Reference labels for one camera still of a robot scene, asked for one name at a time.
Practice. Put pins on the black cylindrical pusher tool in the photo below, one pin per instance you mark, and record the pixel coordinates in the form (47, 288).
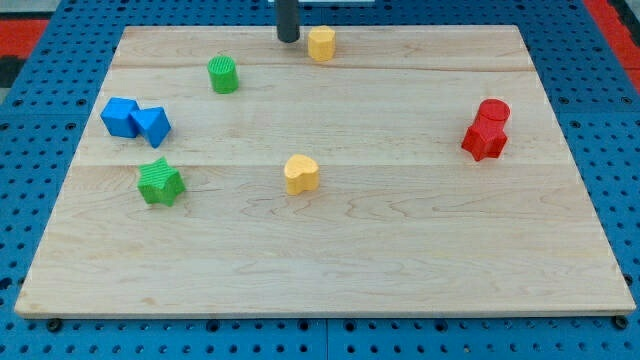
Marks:
(287, 20)

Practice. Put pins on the yellow heart block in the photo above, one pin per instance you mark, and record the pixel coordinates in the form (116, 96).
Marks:
(301, 174)

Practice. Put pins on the yellow hexagon block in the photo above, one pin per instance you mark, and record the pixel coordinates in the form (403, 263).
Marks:
(321, 43)

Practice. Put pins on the green cylinder block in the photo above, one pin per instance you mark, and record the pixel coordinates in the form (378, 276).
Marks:
(223, 75)

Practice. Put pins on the blue triangle block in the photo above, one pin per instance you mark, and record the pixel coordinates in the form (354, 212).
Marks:
(152, 124)

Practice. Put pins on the blue cube block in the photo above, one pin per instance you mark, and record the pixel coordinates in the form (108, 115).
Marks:
(116, 116)

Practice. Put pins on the wooden board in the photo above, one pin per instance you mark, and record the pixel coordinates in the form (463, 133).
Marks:
(404, 223)

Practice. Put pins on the green star block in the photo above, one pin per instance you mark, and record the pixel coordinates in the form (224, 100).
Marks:
(159, 183)

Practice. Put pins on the red cylinder block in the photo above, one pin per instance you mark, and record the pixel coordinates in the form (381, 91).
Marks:
(493, 114)

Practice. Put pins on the red star block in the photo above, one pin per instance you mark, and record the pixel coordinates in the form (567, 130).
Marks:
(485, 139)

